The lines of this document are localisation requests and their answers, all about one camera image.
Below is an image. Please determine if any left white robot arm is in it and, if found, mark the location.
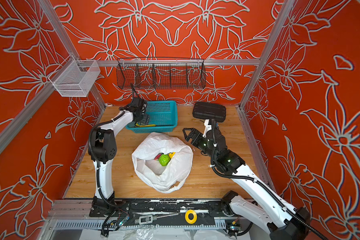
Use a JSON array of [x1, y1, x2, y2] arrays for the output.
[[88, 84, 149, 209]]

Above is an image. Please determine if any clear plastic wall bin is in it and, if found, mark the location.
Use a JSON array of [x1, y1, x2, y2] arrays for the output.
[[48, 55, 101, 98]]

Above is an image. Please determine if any white plastic bag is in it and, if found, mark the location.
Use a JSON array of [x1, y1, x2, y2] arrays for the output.
[[132, 133, 194, 194]]

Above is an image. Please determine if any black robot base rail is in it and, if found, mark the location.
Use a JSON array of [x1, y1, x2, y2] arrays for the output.
[[88, 199, 252, 233]]

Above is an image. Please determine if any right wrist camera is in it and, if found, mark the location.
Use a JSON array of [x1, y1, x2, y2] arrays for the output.
[[204, 120, 219, 134]]

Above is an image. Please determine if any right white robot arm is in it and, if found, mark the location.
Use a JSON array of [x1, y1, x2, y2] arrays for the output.
[[183, 120, 326, 240]]

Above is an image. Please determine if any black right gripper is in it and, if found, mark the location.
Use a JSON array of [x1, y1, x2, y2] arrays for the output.
[[182, 126, 219, 162]]

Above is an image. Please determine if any yellow banana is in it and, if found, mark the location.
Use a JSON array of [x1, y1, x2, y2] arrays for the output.
[[135, 123, 156, 128]]

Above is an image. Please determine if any pink dragon fruit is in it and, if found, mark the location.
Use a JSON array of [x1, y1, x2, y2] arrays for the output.
[[154, 153, 164, 161]]

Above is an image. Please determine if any black wire wall basket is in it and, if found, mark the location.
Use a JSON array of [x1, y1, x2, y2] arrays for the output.
[[116, 58, 207, 90]]

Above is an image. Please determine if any teal plastic basket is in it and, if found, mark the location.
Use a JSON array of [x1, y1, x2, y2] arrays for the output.
[[126, 101, 178, 134]]

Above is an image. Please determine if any yellow tape roll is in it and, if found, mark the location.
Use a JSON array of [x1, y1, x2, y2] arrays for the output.
[[185, 210, 198, 225]]

